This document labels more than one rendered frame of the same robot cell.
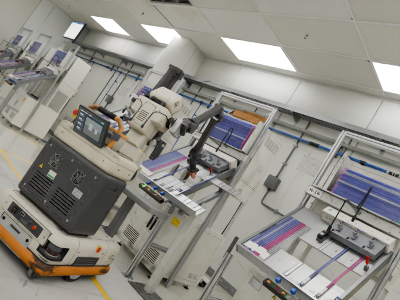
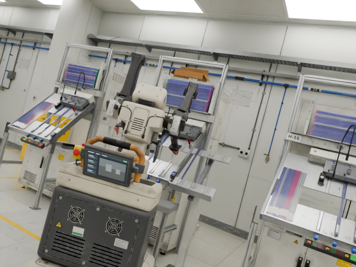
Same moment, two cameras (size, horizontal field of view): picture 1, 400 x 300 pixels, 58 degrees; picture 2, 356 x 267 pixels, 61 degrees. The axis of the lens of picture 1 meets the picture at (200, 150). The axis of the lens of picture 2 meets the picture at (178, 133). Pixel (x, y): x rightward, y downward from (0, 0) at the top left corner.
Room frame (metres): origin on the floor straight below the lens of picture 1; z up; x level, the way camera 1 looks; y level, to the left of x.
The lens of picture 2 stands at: (0.61, 0.84, 1.10)
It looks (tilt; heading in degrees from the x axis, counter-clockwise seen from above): 0 degrees down; 341
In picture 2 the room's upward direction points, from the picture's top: 15 degrees clockwise
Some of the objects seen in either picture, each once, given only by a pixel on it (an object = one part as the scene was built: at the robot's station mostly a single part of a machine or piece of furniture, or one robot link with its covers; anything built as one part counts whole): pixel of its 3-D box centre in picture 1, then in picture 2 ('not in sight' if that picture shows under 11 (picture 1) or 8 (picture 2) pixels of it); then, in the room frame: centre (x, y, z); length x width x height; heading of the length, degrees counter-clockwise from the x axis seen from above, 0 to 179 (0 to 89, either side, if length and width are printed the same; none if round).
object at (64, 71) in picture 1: (48, 87); not in sight; (7.00, 3.10, 0.95); 1.36 x 0.82 x 1.90; 135
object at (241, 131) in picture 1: (231, 132); (188, 96); (3.54, -0.17, 1.52); 0.51 x 0.13 x 0.27; 45
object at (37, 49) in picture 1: (26, 73); not in sight; (8.02, 4.13, 0.95); 1.37 x 0.82 x 1.90; 135
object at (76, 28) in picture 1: (75, 33); not in sight; (6.89, 3.21, 2.10); 0.58 x 0.14 x 0.41; 45
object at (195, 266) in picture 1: (169, 238); (158, 208); (3.67, -0.22, 0.31); 0.70 x 0.65 x 0.62; 45
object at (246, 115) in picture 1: (253, 119); (197, 74); (3.83, -0.31, 1.82); 0.68 x 0.30 x 0.20; 45
